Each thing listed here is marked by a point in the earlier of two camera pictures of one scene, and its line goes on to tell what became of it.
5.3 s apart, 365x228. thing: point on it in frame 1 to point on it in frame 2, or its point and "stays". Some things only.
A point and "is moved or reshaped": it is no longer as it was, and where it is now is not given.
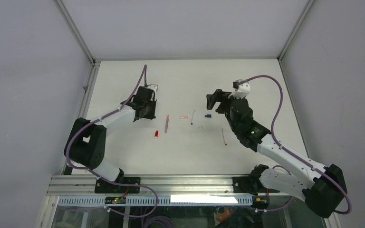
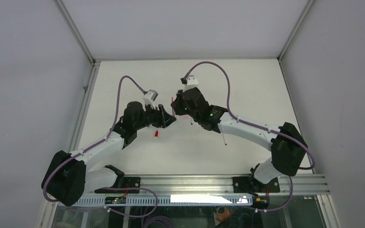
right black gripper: (219, 96) to (177, 103)
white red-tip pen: (225, 144) stays
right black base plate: (246, 185) stays
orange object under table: (223, 217) stays
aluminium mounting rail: (155, 186) stays
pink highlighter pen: (167, 124) is moved or reshaped
